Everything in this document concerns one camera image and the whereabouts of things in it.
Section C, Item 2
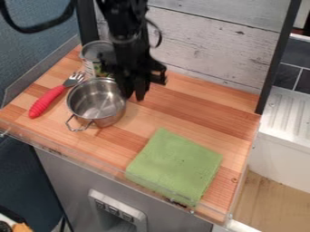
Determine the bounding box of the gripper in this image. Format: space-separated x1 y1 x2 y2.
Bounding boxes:
99 49 170 102

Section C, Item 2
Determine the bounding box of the silver pot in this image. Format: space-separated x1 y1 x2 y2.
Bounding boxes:
63 76 129 133

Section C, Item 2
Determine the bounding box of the silver can with green label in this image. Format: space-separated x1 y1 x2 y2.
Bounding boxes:
77 40 119 81

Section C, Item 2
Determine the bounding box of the green cloth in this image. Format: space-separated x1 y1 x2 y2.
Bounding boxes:
123 127 225 208

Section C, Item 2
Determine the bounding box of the white toy kitchen unit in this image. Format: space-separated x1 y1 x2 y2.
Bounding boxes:
246 85 310 195

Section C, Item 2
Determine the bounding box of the black frame post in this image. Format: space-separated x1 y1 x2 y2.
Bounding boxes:
254 0 303 116
74 0 101 47

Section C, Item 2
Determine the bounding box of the fork with red handle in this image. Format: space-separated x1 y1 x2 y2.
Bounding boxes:
26 71 88 120

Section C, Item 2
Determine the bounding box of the black cable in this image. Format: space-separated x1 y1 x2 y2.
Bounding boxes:
0 0 78 34

